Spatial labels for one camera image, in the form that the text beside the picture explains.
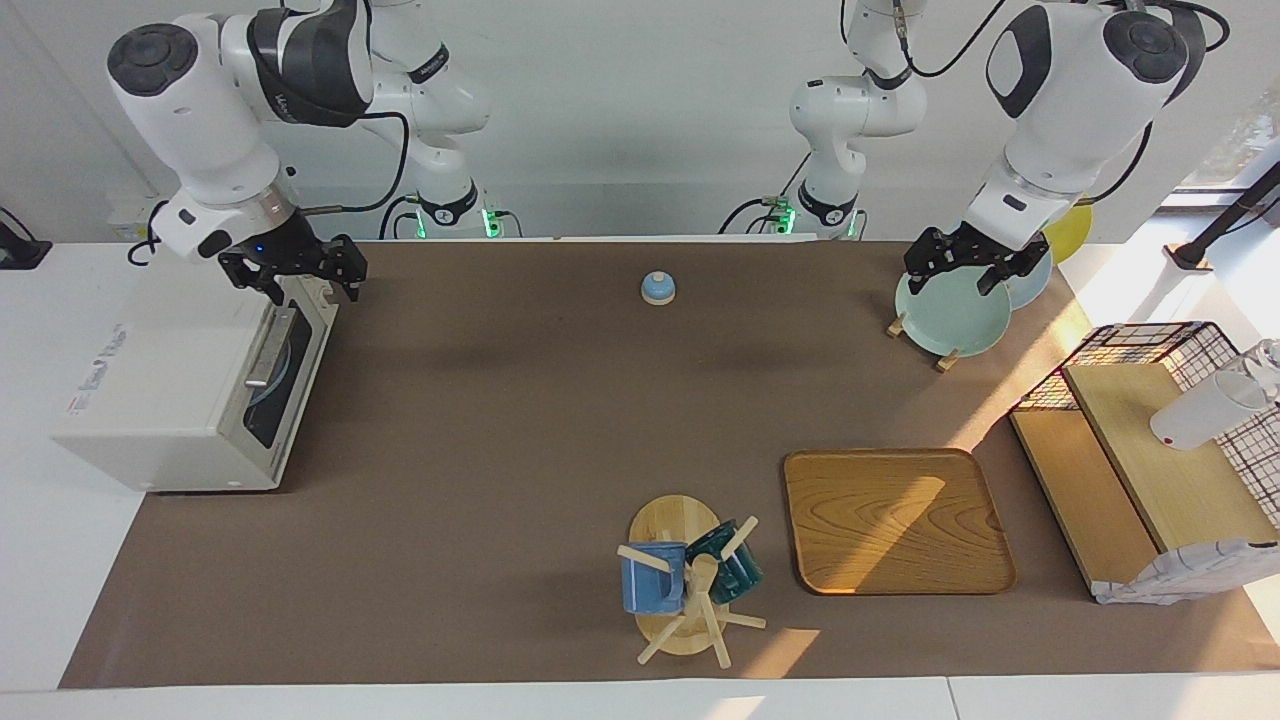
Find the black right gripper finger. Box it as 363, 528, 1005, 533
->
218, 255, 291, 306
328, 235, 368, 303

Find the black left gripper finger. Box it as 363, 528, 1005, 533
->
978, 250, 1051, 296
903, 228, 949, 296

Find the small light blue plate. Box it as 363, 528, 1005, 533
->
248, 320, 301, 411

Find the glass oven door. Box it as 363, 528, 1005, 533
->
235, 280, 339, 491

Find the cream toaster oven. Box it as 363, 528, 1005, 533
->
52, 275, 339, 493

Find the large pale blue plate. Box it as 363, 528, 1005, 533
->
1003, 250, 1054, 311

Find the mint green plate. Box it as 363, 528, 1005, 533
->
894, 262, 1013, 358

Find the yellow plate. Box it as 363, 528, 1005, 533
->
1042, 200, 1094, 265

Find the wooden plate rack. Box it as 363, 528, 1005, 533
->
886, 312, 961, 373

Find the white socket box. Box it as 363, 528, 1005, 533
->
108, 195, 166, 241

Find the black stand pole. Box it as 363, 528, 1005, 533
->
1165, 160, 1280, 273

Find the black clamp device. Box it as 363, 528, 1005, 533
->
0, 207, 53, 271

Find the white cup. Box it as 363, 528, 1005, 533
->
1149, 338, 1280, 451

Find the wooden shelf unit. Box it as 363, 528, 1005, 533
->
1010, 362, 1280, 599

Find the wooden serving tray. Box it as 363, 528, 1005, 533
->
783, 448, 1018, 596

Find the brown table mat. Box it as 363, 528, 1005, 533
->
58, 240, 1280, 689

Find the white patterned cloth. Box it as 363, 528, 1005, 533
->
1093, 538, 1280, 606

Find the wooden mug tree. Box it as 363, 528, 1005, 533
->
617, 494, 767, 669

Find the dark green mug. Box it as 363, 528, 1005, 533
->
686, 519, 765, 605

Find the blue mug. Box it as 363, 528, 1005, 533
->
621, 541, 689, 615

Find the black right base cable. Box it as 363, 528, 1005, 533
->
378, 195, 421, 241

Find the black base cable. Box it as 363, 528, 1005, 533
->
718, 150, 813, 236
378, 195, 421, 241

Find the black coiled cable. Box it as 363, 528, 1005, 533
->
127, 200, 171, 266

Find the black wire basket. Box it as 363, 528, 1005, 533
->
1008, 321, 1280, 529

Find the black left base cable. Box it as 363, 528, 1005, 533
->
718, 150, 813, 236

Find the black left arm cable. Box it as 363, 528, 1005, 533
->
895, 0, 1231, 206

